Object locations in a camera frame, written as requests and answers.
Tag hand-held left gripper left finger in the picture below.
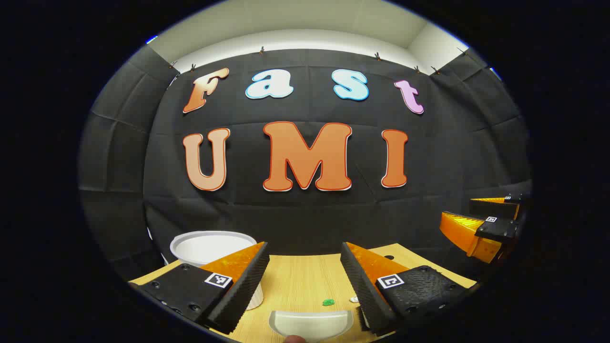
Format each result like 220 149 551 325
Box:
129 242 270 335

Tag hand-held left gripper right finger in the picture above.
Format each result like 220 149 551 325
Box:
340 242 477 336

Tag white ribbed garbage bin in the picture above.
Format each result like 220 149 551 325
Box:
170 231 264 311

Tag translucent grey dustpan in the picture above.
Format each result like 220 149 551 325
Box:
268 309 354 343

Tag wooden desktop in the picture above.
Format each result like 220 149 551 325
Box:
130 243 477 343

